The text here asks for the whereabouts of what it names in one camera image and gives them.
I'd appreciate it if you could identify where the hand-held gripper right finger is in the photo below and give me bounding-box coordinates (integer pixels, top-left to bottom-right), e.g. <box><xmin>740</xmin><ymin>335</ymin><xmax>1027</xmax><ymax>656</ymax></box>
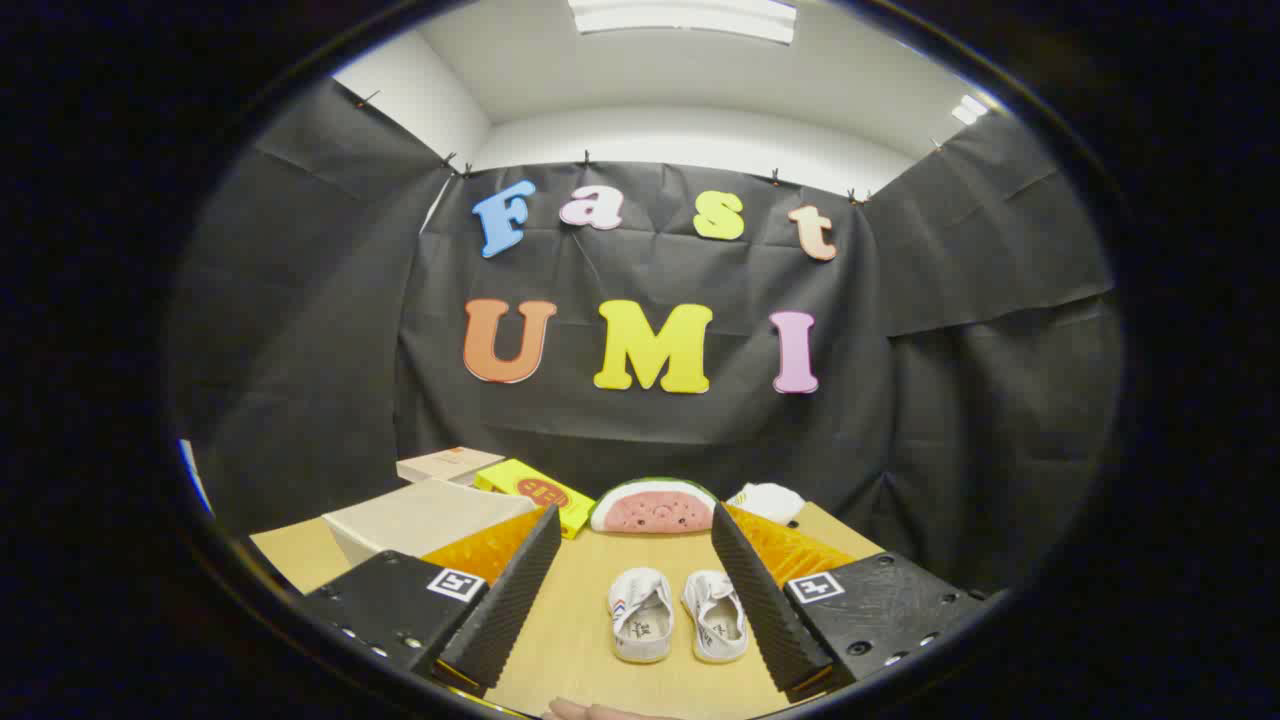
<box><xmin>712</xmin><ymin>503</ymin><xmax>989</xmax><ymax>703</ymax></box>

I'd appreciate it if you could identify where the small white plush toy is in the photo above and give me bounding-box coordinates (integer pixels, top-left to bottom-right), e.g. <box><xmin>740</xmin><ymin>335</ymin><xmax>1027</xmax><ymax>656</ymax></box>
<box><xmin>727</xmin><ymin>482</ymin><xmax>807</xmax><ymax>527</ymax></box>

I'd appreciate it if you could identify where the cream fabric storage box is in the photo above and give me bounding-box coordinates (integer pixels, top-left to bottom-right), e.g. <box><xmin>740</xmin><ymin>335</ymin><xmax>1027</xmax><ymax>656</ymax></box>
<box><xmin>322</xmin><ymin>478</ymin><xmax>541</xmax><ymax>566</ymax></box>

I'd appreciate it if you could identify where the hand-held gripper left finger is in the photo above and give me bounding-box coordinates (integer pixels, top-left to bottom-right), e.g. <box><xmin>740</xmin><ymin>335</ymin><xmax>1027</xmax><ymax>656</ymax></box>
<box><xmin>300</xmin><ymin>505</ymin><xmax>563</xmax><ymax>696</ymax></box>

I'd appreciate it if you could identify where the black backdrop cloth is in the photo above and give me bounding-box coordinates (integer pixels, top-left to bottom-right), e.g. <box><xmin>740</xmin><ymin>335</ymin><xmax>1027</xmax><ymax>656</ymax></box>
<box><xmin>170</xmin><ymin>78</ymin><xmax>1126</xmax><ymax>596</ymax></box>

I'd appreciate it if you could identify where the large ceiling light panel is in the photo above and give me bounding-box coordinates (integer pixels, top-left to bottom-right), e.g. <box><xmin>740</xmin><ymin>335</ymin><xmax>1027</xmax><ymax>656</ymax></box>
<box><xmin>567</xmin><ymin>0</ymin><xmax>799</xmax><ymax>47</ymax></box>

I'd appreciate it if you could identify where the yellow book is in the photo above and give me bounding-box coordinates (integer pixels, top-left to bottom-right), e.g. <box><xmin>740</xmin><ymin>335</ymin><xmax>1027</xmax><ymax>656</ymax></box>
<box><xmin>473</xmin><ymin>459</ymin><xmax>597</xmax><ymax>540</ymax></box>

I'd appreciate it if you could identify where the watermelon slice plush toy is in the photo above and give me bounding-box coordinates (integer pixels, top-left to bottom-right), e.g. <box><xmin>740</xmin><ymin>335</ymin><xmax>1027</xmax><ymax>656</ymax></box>
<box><xmin>588</xmin><ymin>477</ymin><xmax>719</xmax><ymax>535</ymax></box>

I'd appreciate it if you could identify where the beige book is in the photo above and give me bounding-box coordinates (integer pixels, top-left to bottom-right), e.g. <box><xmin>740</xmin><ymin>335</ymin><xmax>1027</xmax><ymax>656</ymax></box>
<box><xmin>396</xmin><ymin>447</ymin><xmax>506</xmax><ymax>488</ymax></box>

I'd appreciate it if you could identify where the white canvas shoe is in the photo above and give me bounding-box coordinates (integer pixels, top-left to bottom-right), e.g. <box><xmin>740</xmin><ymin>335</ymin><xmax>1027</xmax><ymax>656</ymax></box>
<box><xmin>607</xmin><ymin>567</ymin><xmax>675</xmax><ymax>665</ymax></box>
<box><xmin>681</xmin><ymin>569</ymin><xmax>750</xmax><ymax>665</ymax></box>

